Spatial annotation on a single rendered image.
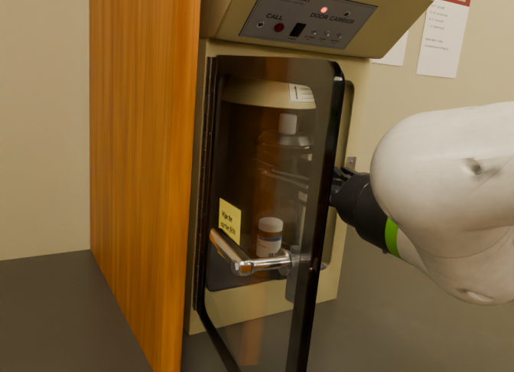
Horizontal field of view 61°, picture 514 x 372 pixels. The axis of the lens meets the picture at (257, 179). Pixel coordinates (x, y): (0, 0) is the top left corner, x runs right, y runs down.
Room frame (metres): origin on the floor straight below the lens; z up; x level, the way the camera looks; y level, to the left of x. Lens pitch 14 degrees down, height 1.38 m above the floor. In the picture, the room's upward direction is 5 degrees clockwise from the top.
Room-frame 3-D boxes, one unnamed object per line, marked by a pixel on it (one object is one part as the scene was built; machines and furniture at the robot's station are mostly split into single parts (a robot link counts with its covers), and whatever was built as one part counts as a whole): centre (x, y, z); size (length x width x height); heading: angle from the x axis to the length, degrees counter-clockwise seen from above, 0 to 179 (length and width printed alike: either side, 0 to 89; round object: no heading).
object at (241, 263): (0.41, 0.00, 1.20); 0.10 x 0.05 x 0.03; 25
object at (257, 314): (0.49, 0.01, 1.19); 0.30 x 0.01 x 0.40; 25
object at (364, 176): (0.59, -0.13, 1.22); 0.09 x 0.08 x 0.07; 33
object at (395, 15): (0.68, -0.08, 1.46); 0.32 x 0.12 x 0.10; 122
